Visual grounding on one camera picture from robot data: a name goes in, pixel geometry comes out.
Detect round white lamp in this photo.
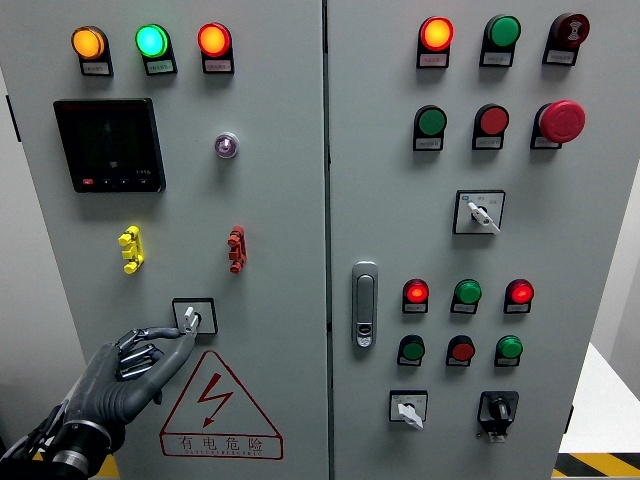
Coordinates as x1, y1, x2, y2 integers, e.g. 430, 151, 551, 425
214, 131, 240, 160

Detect small red push button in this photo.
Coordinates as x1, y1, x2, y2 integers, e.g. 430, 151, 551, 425
446, 334, 477, 362

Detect small white handle turn switch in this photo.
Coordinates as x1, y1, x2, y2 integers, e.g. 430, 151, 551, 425
388, 389, 429, 431

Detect small red handle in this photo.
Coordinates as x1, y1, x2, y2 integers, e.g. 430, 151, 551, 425
227, 225, 247, 275

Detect small red round lamp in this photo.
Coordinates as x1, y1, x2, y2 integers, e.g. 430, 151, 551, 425
402, 278, 431, 305
504, 278, 535, 306

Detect large dark green lamp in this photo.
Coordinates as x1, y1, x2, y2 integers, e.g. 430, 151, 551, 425
483, 14, 522, 51

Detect blue marked white turn switch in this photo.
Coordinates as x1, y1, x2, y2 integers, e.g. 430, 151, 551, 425
452, 189, 506, 236

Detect black handle turn switch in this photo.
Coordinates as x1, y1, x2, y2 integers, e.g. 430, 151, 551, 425
475, 390, 520, 443

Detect large red orange lamp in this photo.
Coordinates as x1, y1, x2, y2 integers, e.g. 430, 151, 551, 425
418, 15, 455, 52
196, 22, 233, 59

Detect small green round lamp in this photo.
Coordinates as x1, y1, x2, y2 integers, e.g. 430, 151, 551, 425
495, 335, 524, 361
453, 278, 483, 306

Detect silver door lock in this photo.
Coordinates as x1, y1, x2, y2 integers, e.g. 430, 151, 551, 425
351, 260, 380, 350

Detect small green push button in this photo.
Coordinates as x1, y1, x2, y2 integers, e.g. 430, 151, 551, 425
397, 334, 427, 362

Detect grey door with silver lock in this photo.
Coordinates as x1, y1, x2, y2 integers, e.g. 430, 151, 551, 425
326, 0, 640, 480

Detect black display meter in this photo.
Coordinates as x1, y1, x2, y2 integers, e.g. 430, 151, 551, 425
53, 97, 167, 195

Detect grey door with warning triangle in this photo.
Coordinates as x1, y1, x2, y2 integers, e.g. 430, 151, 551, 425
0, 0, 331, 480

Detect red warning triangle sticker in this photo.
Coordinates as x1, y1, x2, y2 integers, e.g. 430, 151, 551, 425
159, 350, 285, 461

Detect small yellow handle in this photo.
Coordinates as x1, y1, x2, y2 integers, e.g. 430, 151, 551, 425
117, 225, 146, 275

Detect large red push button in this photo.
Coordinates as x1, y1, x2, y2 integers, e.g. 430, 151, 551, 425
473, 103, 511, 137

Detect large green push button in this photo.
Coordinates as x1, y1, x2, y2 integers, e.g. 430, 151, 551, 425
414, 104, 448, 138

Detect large yellow round lamp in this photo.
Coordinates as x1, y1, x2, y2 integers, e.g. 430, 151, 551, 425
70, 25, 109, 62

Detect large bright green lamp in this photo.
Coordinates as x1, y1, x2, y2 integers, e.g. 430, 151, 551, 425
134, 23, 172, 60

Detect large red stop button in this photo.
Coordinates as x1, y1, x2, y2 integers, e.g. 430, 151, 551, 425
532, 99, 587, 145

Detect dark red round buzzer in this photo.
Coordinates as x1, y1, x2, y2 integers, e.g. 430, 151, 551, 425
549, 12, 591, 51

